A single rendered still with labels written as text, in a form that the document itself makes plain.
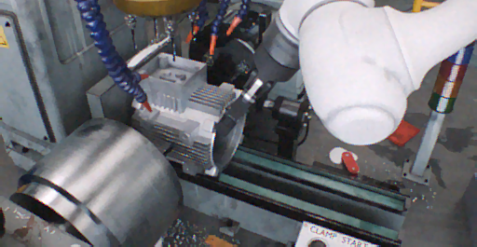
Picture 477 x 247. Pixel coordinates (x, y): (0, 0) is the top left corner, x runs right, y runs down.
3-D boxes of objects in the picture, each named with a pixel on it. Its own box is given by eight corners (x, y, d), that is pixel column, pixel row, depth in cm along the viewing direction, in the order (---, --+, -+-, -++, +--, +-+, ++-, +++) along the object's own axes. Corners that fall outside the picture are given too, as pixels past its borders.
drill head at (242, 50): (174, 111, 113) (166, 28, 98) (238, 48, 143) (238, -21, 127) (257, 136, 104) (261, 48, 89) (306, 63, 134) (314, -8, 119)
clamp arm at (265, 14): (252, 111, 100) (255, 13, 84) (257, 104, 102) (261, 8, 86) (265, 115, 98) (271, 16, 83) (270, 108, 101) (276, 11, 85)
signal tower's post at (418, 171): (400, 177, 108) (444, 40, 83) (403, 159, 114) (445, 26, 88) (428, 185, 105) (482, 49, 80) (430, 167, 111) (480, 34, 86)
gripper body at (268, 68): (275, 25, 68) (250, 61, 75) (255, 47, 62) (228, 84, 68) (310, 53, 68) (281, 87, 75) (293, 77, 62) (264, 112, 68)
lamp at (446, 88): (432, 94, 92) (438, 77, 89) (434, 81, 96) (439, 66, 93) (457, 101, 90) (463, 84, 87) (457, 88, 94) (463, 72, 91)
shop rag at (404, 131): (361, 123, 127) (361, 121, 127) (382, 109, 133) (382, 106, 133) (401, 147, 118) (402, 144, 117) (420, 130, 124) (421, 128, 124)
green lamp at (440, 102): (428, 109, 94) (432, 94, 92) (429, 96, 99) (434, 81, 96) (452, 116, 92) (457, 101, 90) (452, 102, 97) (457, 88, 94)
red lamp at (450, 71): (438, 77, 89) (442, 61, 86) (439, 66, 93) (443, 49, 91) (463, 84, 87) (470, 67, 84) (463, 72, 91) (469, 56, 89)
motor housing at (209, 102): (136, 163, 96) (123, 97, 84) (179, 119, 109) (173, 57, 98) (210, 192, 89) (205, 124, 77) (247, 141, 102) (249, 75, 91)
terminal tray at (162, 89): (137, 101, 90) (133, 73, 85) (165, 78, 97) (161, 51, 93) (183, 116, 85) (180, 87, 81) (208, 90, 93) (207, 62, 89)
